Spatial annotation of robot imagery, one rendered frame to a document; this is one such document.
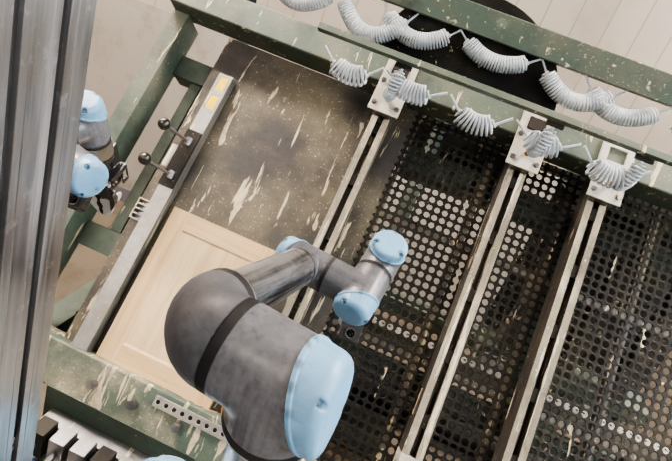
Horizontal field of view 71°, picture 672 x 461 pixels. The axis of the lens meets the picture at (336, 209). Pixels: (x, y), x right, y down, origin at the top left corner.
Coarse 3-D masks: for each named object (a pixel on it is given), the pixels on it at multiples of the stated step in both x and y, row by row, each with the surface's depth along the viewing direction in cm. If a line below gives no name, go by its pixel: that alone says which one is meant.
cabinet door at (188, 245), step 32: (192, 224) 146; (160, 256) 144; (192, 256) 144; (224, 256) 144; (256, 256) 144; (160, 288) 142; (128, 320) 140; (160, 320) 140; (128, 352) 138; (160, 352) 138; (160, 384) 135
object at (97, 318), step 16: (208, 96) 154; (224, 96) 155; (208, 112) 153; (192, 128) 152; (208, 128) 153; (192, 160) 152; (160, 192) 147; (176, 192) 150; (160, 208) 145; (144, 224) 144; (128, 240) 143; (144, 240) 143; (128, 256) 142; (112, 272) 141; (128, 272) 141; (112, 288) 140; (96, 304) 139; (112, 304) 140; (96, 320) 138; (80, 336) 137; (96, 336) 138
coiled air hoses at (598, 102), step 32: (288, 0) 189; (320, 0) 187; (352, 0) 186; (384, 0) 185; (352, 32) 188; (384, 32) 184; (416, 32) 183; (448, 32) 182; (512, 64) 183; (544, 64) 178; (576, 96) 175; (608, 96) 173
